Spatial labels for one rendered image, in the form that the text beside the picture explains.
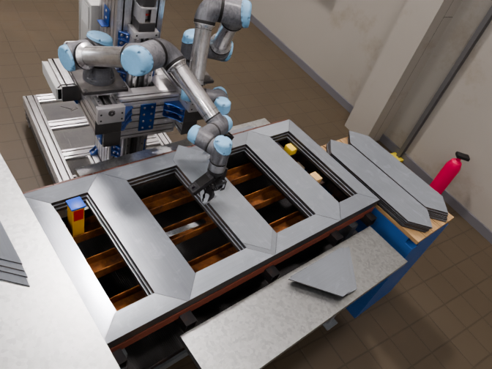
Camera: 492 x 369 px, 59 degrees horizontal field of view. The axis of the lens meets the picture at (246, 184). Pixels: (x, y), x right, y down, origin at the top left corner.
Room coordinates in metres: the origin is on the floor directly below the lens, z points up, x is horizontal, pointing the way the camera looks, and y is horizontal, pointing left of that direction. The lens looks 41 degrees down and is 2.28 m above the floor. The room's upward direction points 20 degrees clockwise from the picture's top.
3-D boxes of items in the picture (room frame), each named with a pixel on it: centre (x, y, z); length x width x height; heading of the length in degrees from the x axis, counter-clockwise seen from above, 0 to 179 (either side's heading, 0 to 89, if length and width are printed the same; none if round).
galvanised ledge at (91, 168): (1.94, 0.35, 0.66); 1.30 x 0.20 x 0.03; 142
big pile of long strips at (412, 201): (2.12, -0.75, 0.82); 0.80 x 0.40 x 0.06; 52
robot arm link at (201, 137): (1.43, 0.23, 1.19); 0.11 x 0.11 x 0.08; 70
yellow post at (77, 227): (1.12, 0.62, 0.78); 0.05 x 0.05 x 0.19; 52
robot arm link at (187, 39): (2.15, 0.51, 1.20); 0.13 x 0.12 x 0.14; 109
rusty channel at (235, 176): (1.60, 0.25, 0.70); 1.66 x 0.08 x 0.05; 142
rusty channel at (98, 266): (1.48, 0.09, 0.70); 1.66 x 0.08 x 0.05; 142
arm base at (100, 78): (1.79, 0.87, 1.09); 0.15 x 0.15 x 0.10
